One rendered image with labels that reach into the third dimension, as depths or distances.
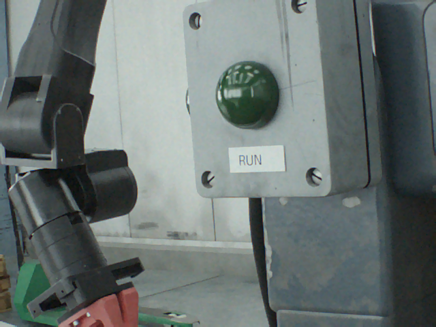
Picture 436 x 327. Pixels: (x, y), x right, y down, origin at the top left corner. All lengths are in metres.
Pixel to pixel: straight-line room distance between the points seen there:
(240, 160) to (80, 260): 0.40
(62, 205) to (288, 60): 0.44
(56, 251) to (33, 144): 0.10
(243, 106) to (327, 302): 0.11
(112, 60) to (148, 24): 0.56
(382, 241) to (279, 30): 0.11
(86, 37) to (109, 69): 7.25
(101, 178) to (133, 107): 7.02
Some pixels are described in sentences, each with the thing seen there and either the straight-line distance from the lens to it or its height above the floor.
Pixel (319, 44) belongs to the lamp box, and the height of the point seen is 1.30.
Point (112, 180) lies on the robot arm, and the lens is 0.84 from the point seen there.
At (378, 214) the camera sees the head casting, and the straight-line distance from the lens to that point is 0.41.
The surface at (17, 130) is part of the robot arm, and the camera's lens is 0.79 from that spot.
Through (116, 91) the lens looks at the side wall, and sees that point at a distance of 8.00.
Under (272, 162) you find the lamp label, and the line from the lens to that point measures 0.38.
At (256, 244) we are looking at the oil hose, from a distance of 0.48.
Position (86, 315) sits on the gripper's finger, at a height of 1.12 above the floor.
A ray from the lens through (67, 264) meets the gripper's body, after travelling 0.77.
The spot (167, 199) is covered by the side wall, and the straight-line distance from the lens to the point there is 7.65.
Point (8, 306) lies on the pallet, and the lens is 6.50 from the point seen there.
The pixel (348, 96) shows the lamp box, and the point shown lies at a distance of 0.38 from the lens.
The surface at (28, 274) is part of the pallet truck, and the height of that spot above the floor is 0.32.
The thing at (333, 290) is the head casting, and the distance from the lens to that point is 0.43.
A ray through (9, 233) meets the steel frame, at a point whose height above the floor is 0.29.
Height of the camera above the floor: 1.28
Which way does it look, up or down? 3 degrees down
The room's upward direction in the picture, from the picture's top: 5 degrees counter-clockwise
